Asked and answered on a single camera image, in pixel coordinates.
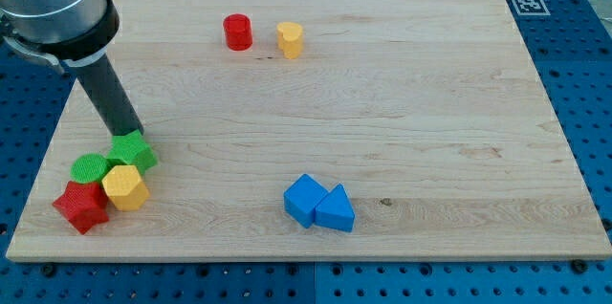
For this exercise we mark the blue triangle block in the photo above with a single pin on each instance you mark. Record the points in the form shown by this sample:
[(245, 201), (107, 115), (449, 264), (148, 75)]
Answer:
[(335, 210)]

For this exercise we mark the red star block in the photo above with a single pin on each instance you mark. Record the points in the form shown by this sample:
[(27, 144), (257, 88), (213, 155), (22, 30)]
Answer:
[(83, 205)]

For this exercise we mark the blue cube block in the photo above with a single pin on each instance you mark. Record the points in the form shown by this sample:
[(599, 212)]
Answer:
[(301, 199)]

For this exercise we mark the yellow hexagon block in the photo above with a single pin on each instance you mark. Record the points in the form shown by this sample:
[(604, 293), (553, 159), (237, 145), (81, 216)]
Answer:
[(125, 187)]

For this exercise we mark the wooden board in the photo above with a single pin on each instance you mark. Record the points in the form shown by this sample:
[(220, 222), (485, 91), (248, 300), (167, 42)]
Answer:
[(431, 113)]

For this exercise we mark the green cylinder block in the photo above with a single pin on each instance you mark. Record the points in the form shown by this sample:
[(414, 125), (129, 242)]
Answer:
[(89, 168)]

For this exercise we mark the green star block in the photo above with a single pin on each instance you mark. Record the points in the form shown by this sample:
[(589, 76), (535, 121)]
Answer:
[(132, 149)]

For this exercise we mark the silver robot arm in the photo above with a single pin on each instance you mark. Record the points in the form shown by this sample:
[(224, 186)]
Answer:
[(72, 36)]

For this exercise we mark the red cylinder block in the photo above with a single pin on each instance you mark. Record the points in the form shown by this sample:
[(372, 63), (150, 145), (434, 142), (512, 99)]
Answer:
[(238, 33)]

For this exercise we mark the white fiducial marker tag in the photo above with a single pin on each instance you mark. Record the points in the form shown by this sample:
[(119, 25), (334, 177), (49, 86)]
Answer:
[(530, 7)]

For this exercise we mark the yellow heart block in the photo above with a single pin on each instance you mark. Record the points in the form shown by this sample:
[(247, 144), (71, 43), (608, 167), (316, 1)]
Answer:
[(290, 39)]

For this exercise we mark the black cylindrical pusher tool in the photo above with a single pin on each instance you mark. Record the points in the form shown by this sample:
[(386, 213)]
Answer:
[(103, 87)]

